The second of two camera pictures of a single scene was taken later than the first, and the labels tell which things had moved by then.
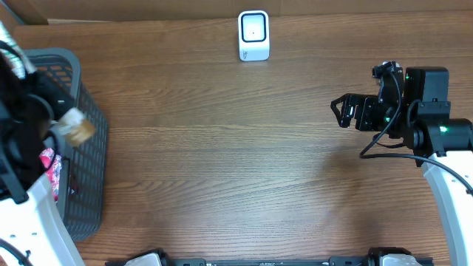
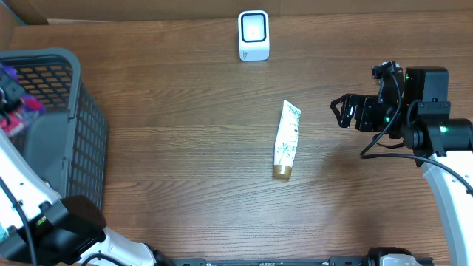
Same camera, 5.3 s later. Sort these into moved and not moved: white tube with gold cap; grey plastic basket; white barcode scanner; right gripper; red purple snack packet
Moved: red purple snack packet; white tube with gold cap
Not moved: right gripper; grey plastic basket; white barcode scanner
